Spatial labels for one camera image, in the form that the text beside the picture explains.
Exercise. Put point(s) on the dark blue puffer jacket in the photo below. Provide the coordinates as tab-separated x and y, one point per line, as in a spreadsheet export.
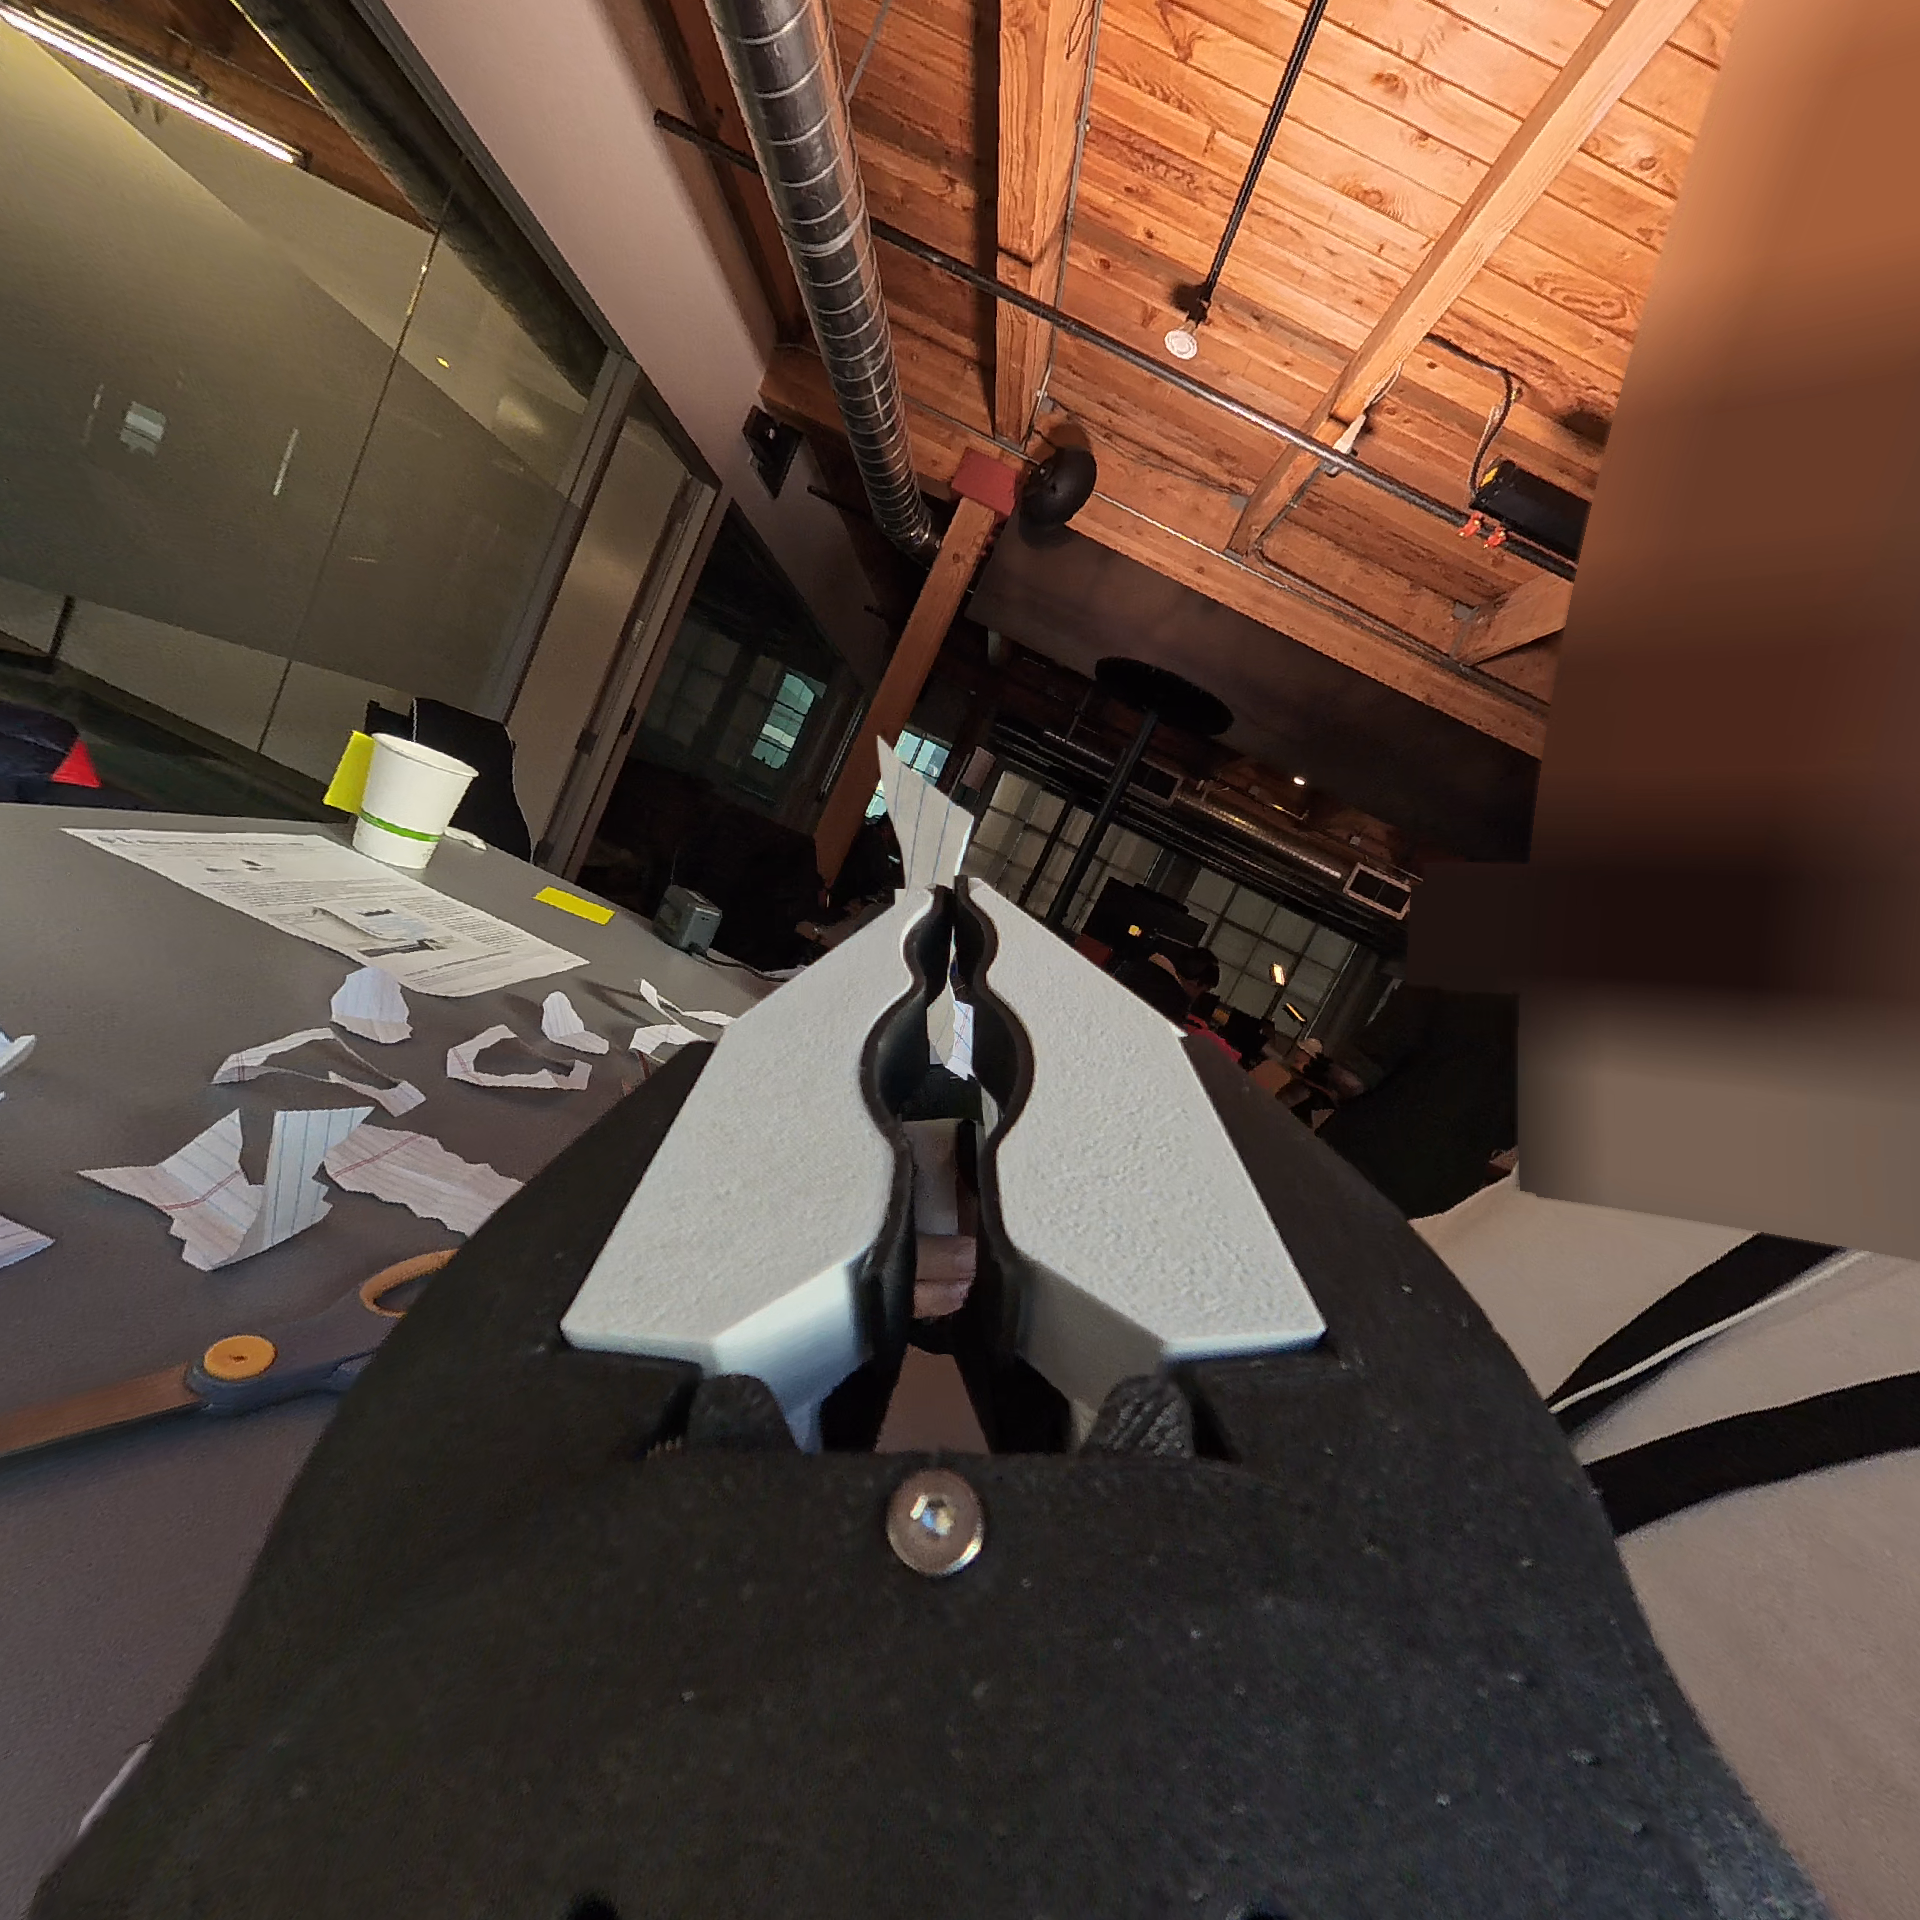
45	758

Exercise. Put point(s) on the narrow lined paper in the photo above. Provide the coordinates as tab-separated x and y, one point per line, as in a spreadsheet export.
293	1185

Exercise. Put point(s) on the ceiling strip light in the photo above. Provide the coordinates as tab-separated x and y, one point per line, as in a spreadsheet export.
150	90

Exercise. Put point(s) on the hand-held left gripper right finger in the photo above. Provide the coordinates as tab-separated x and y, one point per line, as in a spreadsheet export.
1156	1199

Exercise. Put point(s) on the black disc-topped pole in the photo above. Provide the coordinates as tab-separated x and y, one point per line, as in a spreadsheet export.
1162	698

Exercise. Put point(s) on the grey desk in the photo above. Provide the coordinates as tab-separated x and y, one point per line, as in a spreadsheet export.
150	975

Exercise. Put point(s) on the grey orange scissors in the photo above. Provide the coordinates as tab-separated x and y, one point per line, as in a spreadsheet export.
241	1358

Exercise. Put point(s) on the white paper cup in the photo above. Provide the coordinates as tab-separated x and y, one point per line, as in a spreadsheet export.
415	801

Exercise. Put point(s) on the person's right hand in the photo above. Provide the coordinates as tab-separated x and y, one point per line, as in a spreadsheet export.
947	1275

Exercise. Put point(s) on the metal ventilation duct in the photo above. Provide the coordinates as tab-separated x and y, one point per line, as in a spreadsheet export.
1307	856
819	225

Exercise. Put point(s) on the black dome speaker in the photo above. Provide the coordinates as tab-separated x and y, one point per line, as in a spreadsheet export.
1059	484

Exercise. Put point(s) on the lined paper strip scrap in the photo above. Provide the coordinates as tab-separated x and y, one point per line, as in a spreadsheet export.
467	1064

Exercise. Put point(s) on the printed instruction sheet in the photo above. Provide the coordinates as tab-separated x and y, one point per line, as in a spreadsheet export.
330	908

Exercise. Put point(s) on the black chair white piping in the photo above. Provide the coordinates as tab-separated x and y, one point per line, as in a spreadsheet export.
481	779

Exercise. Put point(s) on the torn lined paper piece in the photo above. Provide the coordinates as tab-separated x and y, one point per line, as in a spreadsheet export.
436	1178

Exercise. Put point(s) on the folded lined paper booklet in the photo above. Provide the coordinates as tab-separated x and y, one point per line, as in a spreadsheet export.
23	1243

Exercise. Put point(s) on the red alarm box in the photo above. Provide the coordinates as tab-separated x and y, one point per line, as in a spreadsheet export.
990	484

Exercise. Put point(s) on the small grey box yellow label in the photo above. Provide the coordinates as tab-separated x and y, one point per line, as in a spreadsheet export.
691	918

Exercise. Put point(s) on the oval lined paper cutout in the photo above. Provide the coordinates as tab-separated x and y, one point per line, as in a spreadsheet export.
372	1005

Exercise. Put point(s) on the black ceiling heater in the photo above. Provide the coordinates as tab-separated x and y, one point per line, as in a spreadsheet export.
1530	511

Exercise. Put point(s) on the yellow sticky note pad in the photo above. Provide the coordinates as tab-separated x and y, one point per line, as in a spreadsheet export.
350	773

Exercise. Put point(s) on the black wall box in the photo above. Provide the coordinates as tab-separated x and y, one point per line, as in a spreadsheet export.
769	451

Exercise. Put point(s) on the yellow sticky note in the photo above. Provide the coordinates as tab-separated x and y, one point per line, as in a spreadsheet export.
579	903

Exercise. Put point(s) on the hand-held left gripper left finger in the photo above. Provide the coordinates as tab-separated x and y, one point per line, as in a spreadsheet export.
749	1199

